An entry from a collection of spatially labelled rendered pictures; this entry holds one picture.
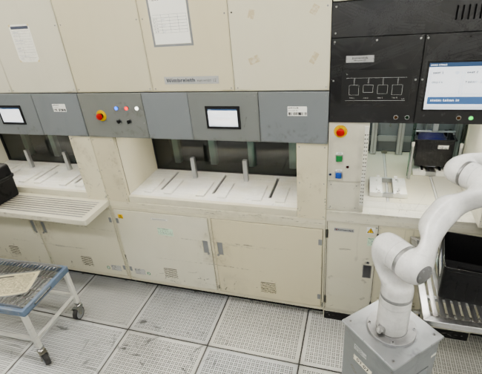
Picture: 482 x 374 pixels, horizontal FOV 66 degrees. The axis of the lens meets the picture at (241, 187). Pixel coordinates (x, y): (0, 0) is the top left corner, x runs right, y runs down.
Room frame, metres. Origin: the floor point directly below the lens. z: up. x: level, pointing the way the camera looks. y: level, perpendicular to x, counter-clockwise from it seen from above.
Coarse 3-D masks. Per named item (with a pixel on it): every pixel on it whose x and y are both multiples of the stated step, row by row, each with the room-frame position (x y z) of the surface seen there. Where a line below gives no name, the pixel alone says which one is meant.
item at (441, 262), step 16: (448, 240) 1.43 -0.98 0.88; (464, 240) 1.40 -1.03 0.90; (480, 240) 1.37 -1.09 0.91; (448, 256) 1.42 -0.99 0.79; (464, 256) 1.39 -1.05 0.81; (480, 256) 1.36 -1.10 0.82; (448, 272) 1.19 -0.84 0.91; (464, 272) 1.16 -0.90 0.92; (480, 272) 1.29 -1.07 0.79; (448, 288) 1.18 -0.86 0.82; (464, 288) 1.16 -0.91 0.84; (480, 288) 1.13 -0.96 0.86; (480, 304) 1.12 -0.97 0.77
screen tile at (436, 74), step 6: (432, 72) 1.67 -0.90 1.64; (438, 72) 1.66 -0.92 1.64; (444, 72) 1.65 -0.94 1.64; (450, 72) 1.65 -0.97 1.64; (462, 72) 1.63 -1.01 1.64; (432, 78) 1.67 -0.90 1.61; (438, 78) 1.66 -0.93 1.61; (444, 78) 1.65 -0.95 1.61; (450, 78) 1.64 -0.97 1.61; (456, 78) 1.64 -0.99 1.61; (456, 84) 1.63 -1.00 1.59; (432, 90) 1.66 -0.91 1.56; (438, 90) 1.66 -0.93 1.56; (444, 90) 1.65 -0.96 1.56; (450, 90) 1.64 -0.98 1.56; (456, 90) 1.63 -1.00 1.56
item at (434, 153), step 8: (432, 128) 2.19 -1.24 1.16; (416, 136) 2.19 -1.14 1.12; (448, 136) 2.25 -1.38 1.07; (416, 144) 2.16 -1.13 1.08; (424, 144) 2.12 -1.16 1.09; (432, 144) 2.11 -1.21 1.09; (440, 144) 2.10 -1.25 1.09; (448, 144) 2.08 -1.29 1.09; (416, 152) 2.14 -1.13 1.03; (424, 152) 2.12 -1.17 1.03; (432, 152) 2.11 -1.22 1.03; (440, 152) 2.09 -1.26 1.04; (448, 152) 2.08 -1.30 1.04; (416, 160) 2.14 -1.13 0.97; (424, 160) 2.12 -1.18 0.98; (432, 160) 2.10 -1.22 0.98; (440, 160) 2.09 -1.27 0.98; (448, 160) 2.08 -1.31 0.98
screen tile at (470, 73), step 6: (468, 72) 1.62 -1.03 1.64; (474, 72) 1.61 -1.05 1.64; (480, 72) 1.61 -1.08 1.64; (468, 78) 1.62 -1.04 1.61; (474, 78) 1.61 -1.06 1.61; (480, 78) 1.61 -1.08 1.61; (462, 90) 1.63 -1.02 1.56; (468, 90) 1.62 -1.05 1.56; (474, 90) 1.61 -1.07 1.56; (480, 90) 1.60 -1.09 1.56
